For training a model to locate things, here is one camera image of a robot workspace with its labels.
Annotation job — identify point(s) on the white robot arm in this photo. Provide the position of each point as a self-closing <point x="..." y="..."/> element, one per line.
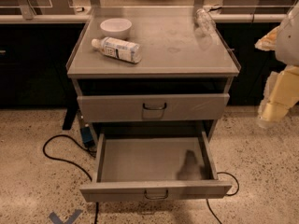
<point x="291" y="21"/>

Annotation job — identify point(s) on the blue power adapter box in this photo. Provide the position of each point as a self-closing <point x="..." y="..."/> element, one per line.
<point x="87" y="137"/>

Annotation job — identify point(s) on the grey top drawer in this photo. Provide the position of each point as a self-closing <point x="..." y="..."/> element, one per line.
<point x="118" y="108"/>

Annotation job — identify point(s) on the grey drawer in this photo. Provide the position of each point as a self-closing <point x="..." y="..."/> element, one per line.
<point x="154" y="169"/>
<point x="118" y="108"/>

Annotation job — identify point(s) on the white ceramic bowl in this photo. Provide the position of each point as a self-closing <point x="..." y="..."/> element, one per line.
<point x="117" y="27"/>

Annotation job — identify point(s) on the clear crumpled plastic bottle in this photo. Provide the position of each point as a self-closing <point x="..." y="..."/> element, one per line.
<point x="205" y="22"/>

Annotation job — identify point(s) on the grey metal drawer cabinet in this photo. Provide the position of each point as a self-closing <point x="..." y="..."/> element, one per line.
<point x="177" y="58"/>

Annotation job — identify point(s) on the white labelled plastic bottle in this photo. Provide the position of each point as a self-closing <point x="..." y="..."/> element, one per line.
<point x="118" y="49"/>

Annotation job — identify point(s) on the yellow foam padded gripper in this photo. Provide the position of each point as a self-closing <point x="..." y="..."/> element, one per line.
<point x="289" y="44"/>

